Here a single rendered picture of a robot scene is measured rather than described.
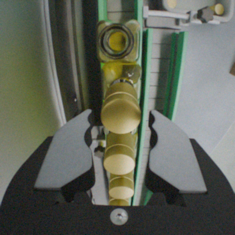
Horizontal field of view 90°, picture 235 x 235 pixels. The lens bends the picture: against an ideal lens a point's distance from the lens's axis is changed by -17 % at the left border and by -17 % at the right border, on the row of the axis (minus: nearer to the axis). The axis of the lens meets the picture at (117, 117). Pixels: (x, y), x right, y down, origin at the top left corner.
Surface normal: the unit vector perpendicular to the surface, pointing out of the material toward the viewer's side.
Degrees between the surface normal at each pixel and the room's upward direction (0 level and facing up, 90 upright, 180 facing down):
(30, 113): 90
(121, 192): 0
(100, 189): 0
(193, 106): 0
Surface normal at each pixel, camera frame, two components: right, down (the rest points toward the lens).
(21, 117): 1.00, 0.00
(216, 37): -0.03, 0.50
